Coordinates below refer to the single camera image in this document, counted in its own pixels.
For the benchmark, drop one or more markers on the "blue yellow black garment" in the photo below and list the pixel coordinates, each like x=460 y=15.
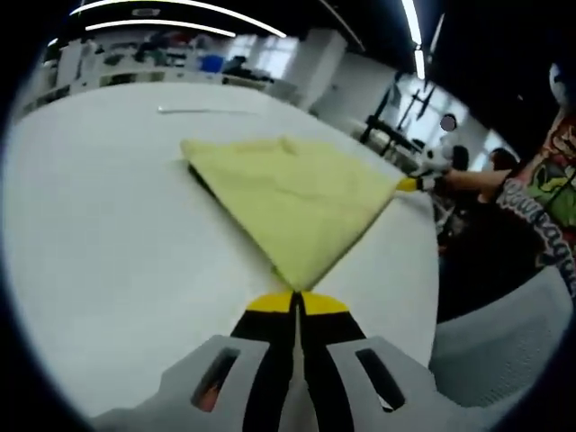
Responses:
x=292 y=193

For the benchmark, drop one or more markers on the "white square pillar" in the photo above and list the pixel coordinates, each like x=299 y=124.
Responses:
x=321 y=67

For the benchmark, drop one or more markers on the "white template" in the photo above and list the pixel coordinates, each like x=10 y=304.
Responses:
x=202 y=110

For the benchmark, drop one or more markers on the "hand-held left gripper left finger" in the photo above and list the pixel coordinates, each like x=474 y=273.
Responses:
x=265 y=360

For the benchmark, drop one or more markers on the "bright window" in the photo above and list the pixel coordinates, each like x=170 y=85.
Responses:
x=265 y=54

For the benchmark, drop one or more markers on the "black tripod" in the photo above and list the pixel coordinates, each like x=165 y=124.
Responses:
x=375 y=120

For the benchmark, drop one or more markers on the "blue storage bin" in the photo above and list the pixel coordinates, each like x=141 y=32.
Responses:
x=210 y=63

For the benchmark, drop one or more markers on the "ceiling light strip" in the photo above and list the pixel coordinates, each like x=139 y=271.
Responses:
x=157 y=24
x=416 y=36
x=180 y=5

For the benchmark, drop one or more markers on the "white cabinet row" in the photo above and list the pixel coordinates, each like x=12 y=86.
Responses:
x=135 y=78

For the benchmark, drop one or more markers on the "white worn device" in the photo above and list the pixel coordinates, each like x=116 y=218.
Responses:
x=558 y=81

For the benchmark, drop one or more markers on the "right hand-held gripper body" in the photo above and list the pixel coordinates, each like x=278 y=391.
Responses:
x=434 y=159

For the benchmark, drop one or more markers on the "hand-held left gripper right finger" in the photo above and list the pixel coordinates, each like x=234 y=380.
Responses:
x=324 y=360

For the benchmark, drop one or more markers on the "person's grey trousers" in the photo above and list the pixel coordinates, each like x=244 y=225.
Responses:
x=504 y=342

